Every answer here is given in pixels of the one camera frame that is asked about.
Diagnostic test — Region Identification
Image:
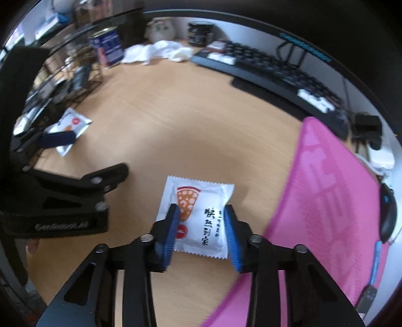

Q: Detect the small white pizza sachet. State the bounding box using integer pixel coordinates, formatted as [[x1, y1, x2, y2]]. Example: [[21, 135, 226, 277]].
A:
[[156, 176, 234, 259]]

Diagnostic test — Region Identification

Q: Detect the person left hand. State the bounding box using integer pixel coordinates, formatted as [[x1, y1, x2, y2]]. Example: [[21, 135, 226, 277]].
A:
[[25, 238, 40, 258]]

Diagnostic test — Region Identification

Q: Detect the black smartphone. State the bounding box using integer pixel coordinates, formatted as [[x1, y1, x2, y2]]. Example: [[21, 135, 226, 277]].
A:
[[355, 285, 377, 319]]

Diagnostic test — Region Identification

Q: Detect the blue pen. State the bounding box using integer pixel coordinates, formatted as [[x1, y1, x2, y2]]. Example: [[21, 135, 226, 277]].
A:
[[369, 240, 382, 285]]

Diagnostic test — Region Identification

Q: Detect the pink desk mat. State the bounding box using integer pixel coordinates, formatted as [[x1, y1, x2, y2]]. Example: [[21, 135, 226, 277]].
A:
[[206, 118, 388, 326]]

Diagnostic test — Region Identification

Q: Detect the blue tin can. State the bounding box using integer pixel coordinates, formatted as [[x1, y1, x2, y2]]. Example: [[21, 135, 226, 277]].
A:
[[90, 27, 124, 68]]

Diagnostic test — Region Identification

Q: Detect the black computer mouse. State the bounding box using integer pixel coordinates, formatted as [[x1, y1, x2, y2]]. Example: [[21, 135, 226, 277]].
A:
[[379, 183, 397, 243]]

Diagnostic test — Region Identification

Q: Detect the crumpled white tissue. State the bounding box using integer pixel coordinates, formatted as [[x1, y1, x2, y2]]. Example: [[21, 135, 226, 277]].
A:
[[121, 40, 194, 65]]

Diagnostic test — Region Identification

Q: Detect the white power strip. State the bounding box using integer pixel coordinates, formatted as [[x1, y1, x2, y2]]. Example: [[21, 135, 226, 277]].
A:
[[358, 136, 395, 177]]

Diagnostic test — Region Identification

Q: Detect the small ceramic vase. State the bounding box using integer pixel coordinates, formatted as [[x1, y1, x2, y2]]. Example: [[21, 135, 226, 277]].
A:
[[144, 17, 176, 44]]

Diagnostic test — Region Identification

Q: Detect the black power adapter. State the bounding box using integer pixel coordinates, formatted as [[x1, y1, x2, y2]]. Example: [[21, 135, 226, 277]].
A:
[[352, 113, 383, 151]]

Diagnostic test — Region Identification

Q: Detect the black glass jar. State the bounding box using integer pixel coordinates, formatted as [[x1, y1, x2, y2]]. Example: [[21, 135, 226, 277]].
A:
[[187, 21, 215, 47]]

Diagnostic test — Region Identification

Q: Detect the black mechanical keyboard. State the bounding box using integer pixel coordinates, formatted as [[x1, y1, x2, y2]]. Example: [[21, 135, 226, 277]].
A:
[[191, 41, 349, 140]]

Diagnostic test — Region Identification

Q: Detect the black curved monitor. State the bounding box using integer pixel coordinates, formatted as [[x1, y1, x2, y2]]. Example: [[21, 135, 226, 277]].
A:
[[145, 0, 401, 136]]

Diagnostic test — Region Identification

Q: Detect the black wire basket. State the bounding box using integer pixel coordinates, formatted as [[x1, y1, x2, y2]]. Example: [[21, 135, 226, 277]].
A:
[[14, 44, 103, 134]]

